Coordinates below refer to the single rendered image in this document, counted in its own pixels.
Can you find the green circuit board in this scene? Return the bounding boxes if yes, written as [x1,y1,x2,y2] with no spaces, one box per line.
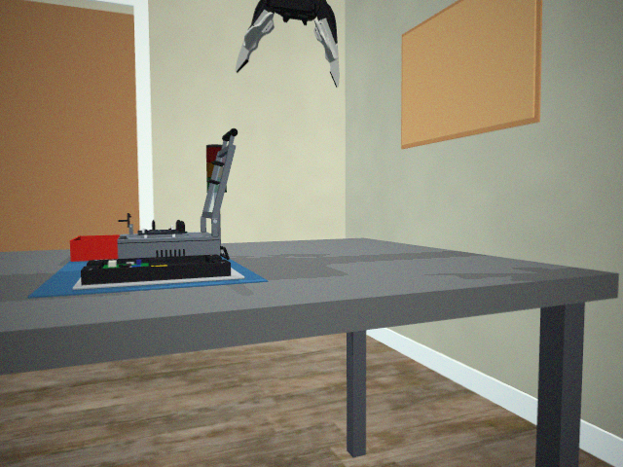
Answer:
[103,260,149,269]

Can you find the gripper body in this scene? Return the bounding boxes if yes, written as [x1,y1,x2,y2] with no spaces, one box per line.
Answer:
[271,0,320,25]

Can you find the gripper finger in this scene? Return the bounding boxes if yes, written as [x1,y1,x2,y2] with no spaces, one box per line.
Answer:
[313,0,340,88]
[236,0,275,73]

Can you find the red bin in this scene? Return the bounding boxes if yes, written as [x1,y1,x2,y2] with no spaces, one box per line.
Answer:
[70,234,120,262]

